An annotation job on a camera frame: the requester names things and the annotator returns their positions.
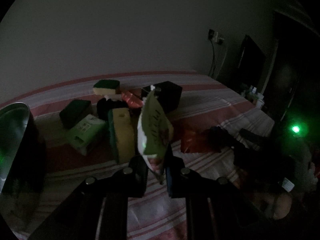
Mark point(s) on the wall power outlet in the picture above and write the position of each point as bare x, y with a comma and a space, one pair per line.
215, 36

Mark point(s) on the black square box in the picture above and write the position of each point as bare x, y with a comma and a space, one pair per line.
74, 112

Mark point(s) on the large metal bowl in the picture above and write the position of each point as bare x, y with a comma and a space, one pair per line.
22, 164

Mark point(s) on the yellow green sponge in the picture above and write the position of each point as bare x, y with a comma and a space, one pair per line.
122, 137

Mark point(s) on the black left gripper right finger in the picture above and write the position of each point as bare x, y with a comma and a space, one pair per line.
215, 208

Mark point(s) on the red foil packet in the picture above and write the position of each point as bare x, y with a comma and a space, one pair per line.
131, 100

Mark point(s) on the green white snack packet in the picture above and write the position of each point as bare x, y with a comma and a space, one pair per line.
154, 132

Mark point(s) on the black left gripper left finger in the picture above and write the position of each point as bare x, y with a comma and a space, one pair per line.
97, 208

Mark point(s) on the striped red white tablecloth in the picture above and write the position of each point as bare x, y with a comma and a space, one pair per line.
204, 103

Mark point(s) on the black cube box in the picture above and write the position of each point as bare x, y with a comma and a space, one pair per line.
168, 95

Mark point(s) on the yellow black sponge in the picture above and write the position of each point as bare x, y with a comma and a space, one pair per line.
106, 87

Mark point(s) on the green white small box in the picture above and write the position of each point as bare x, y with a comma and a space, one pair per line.
83, 133

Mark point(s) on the red dark packet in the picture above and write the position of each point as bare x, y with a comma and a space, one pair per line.
207, 141

